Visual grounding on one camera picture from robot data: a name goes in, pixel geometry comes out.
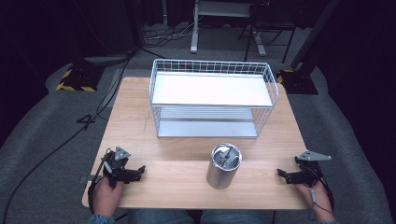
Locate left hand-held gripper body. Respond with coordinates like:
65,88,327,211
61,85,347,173
102,146,140,189

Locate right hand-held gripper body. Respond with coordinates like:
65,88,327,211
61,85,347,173
289,149,332,189

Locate person's right hand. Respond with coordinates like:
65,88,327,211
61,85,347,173
294,182,336,222

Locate person's left hand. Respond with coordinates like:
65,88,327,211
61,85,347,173
92,176,124,217

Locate person's legs in jeans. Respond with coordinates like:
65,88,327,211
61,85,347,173
126,208,276,224

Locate stainless steel cup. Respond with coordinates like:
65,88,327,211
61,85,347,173
205,142,244,190

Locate black stand base striped tape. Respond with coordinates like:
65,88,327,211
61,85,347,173
55,60,106,93
276,68,319,95

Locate black slanted stand pole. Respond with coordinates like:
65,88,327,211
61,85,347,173
290,0,342,71

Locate black chair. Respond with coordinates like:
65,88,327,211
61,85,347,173
237,2,298,64

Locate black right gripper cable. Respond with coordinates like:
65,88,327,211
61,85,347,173
306,166,336,218

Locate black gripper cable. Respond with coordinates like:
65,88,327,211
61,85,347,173
306,166,336,218
87,148,115,216

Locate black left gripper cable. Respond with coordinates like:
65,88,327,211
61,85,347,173
87,148,115,216

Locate long black floor cable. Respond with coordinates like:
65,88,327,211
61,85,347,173
0,46,138,224

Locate white wire shelf rack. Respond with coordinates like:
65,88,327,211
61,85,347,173
148,58,280,139

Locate bundle of floor cables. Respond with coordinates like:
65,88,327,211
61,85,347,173
141,18,200,49

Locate white desk frame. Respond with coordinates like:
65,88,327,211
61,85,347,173
190,0,268,58

